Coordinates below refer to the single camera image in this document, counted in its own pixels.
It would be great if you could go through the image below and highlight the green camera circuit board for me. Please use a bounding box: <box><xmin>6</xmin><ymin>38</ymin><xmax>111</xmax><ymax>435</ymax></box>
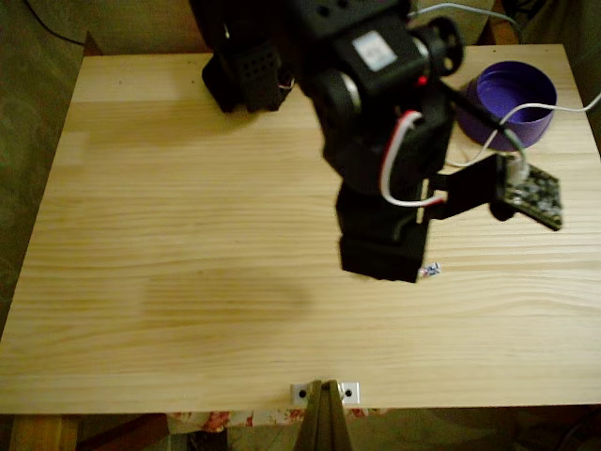
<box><xmin>495</xmin><ymin>154</ymin><xmax>564</xmax><ymax>231</ymax></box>

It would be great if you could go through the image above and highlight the white USB cable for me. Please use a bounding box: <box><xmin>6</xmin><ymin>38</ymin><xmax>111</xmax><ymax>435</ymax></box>
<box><xmin>407</xmin><ymin>2</ymin><xmax>601</xmax><ymax>169</ymax></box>

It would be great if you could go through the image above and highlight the black USB cable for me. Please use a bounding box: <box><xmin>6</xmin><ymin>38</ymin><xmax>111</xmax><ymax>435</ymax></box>
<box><xmin>445</xmin><ymin>86</ymin><xmax>530</xmax><ymax>154</ymax></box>

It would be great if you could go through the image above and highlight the purple plastic bowl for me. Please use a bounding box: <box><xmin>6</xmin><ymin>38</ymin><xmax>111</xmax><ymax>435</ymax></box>
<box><xmin>454</xmin><ymin>60</ymin><xmax>559</xmax><ymax>152</ymax></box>

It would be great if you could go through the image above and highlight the floral cloth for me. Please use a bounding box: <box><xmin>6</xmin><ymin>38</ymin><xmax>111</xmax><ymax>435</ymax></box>
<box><xmin>167</xmin><ymin>407</ymin><xmax>391</xmax><ymax>432</ymax></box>

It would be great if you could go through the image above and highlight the silver metal bracket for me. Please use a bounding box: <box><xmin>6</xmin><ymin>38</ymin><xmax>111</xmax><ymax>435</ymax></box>
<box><xmin>289</xmin><ymin>381</ymin><xmax>362</xmax><ymax>406</ymax></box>

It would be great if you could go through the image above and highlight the thin black background cable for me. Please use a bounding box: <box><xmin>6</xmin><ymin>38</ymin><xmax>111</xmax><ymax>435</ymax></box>
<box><xmin>23</xmin><ymin>0</ymin><xmax>88</xmax><ymax>47</ymax></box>

